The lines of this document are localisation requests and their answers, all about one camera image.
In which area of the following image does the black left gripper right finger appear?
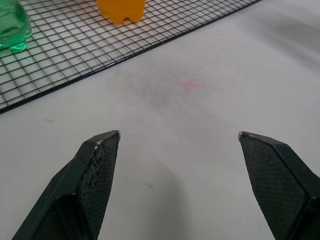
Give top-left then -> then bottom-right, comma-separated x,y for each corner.
237,130 -> 320,240

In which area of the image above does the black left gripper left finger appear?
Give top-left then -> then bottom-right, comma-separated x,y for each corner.
11,129 -> 122,240

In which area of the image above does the green plastic bottle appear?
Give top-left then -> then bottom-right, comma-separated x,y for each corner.
0,0 -> 33,53

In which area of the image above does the orange plastic bottle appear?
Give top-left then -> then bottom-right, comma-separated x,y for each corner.
96,0 -> 147,26

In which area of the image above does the black wire grid rack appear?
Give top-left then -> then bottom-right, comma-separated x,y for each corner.
0,0 -> 263,115

